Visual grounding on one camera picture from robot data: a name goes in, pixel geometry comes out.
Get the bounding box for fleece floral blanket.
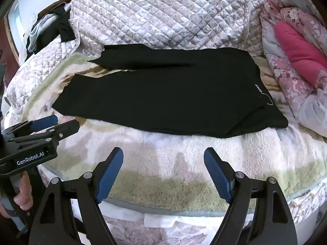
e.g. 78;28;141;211
24;52;327;225

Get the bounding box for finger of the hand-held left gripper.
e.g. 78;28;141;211
10;119;80;149
1;115;59;139

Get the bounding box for pink cloth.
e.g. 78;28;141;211
274;20;327;88

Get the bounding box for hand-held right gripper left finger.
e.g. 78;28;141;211
29;147;124;245

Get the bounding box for quilted floral bedspread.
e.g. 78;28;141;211
5;0;281;245

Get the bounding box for dark cloth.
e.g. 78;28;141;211
26;6;76;55

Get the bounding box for pink floral comforter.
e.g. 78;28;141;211
259;0;327;136

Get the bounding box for grey white cloth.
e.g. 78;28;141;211
28;14;60;54

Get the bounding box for person's left hand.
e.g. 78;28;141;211
13;176;33;212

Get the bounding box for black pants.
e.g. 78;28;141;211
52;44;289;139

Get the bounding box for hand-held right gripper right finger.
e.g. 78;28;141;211
204;147;298;245

